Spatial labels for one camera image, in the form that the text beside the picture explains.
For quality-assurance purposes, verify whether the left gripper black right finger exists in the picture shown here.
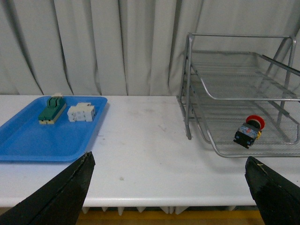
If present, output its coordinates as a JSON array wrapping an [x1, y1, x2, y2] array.
[[245, 157, 300, 225]]

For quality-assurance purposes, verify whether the silver mesh top tray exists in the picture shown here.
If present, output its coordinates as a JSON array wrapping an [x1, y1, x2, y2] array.
[[191, 51, 300, 101]]

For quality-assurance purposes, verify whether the silver mesh bottom tray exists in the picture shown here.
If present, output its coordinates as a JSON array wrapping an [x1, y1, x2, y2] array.
[[194, 101, 300, 144]]

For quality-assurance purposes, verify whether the grey curtain backdrop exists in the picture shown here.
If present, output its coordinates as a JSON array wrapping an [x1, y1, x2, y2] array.
[[0, 0, 300, 96]]

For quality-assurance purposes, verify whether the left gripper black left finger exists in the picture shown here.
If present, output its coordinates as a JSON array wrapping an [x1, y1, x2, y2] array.
[[0, 152, 95, 225]]

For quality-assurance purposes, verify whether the green knife switch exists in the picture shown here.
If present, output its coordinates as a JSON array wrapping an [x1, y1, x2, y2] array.
[[38, 93, 67, 125]]

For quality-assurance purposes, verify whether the blue plastic tray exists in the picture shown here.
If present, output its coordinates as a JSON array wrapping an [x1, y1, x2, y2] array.
[[0, 96, 107, 163]]

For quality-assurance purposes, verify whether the silver mesh rack frame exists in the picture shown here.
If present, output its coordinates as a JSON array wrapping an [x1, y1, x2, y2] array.
[[176, 32, 300, 141]]

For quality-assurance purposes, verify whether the white circuit breaker block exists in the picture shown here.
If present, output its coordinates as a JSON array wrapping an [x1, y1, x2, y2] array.
[[67, 102, 96, 122]]

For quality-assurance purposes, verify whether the red emergency stop button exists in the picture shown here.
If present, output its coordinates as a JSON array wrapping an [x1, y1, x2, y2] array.
[[233, 114, 265, 149]]

